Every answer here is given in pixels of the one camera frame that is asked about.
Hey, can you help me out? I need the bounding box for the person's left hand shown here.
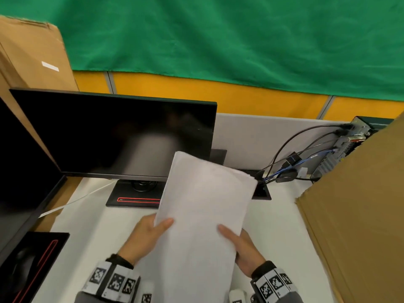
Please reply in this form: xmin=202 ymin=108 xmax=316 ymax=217
xmin=117 ymin=213 xmax=174 ymax=266

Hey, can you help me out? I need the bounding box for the person's right hand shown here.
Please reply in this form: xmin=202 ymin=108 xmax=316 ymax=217
xmin=217 ymin=225 xmax=266 ymax=278

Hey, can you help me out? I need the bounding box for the stack of white paper sheets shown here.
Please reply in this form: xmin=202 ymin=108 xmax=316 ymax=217
xmin=134 ymin=151 xmax=258 ymax=303

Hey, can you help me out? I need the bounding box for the black monitor stand base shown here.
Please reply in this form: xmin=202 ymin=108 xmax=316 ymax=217
xmin=106 ymin=149 xmax=228 ymax=209

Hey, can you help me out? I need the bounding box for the right wrist marker band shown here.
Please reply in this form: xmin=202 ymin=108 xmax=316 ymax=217
xmin=250 ymin=261 xmax=299 ymax=302

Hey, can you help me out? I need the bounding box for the wrist marker band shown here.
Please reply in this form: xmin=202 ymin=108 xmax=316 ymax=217
xmin=250 ymin=261 xmax=299 ymax=302
xmin=83 ymin=254 xmax=141 ymax=297

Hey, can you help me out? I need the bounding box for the left wrist marker band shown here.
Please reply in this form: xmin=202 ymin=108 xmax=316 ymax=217
xmin=83 ymin=254 xmax=141 ymax=297

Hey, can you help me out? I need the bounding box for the black computer monitor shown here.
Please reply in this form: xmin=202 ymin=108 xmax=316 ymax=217
xmin=9 ymin=88 xmax=218 ymax=182

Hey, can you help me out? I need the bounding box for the black adapter with blue label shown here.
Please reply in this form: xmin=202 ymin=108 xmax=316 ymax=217
xmin=282 ymin=152 xmax=304 ymax=169

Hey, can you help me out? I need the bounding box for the grey desk divider panel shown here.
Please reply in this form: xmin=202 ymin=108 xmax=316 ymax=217
xmin=212 ymin=113 xmax=351 ymax=180

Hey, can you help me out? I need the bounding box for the yellow partition panel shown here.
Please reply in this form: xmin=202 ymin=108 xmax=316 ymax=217
xmin=73 ymin=71 xmax=404 ymax=123

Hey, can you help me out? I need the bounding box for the large plain brown cardboard box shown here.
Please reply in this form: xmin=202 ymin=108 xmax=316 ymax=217
xmin=295 ymin=112 xmax=404 ymax=303

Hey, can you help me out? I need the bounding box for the black red-trimmed monitor base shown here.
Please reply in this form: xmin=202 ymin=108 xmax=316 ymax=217
xmin=0 ymin=231 xmax=70 ymax=303

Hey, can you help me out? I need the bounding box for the small desktop computer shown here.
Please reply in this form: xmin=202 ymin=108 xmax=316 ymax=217
xmin=311 ymin=116 xmax=394 ymax=182

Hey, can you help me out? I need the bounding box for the black monitor with thick bezel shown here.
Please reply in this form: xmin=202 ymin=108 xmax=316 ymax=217
xmin=0 ymin=97 xmax=67 ymax=265

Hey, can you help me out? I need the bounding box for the green fabric backdrop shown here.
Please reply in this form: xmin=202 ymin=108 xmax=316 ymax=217
xmin=0 ymin=0 xmax=404 ymax=102

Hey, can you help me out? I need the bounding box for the brown cardboard box with label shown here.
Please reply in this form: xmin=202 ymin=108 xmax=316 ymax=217
xmin=0 ymin=15 xmax=79 ymax=161

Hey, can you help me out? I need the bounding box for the black desk cable grommet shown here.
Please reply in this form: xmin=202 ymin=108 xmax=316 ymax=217
xmin=235 ymin=169 xmax=272 ymax=201

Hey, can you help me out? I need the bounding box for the white flat cable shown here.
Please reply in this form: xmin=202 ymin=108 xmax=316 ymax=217
xmin=39 ymin=181 xmax=117 ymax=218

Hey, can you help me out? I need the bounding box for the black cable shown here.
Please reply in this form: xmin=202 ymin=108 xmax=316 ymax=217
xmin=256 ymin=124 xmax=353 ymax=181

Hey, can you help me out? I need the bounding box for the blue cable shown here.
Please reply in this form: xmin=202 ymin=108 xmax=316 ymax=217
xmin=264 ymin=148 xmax=339 ymax=181

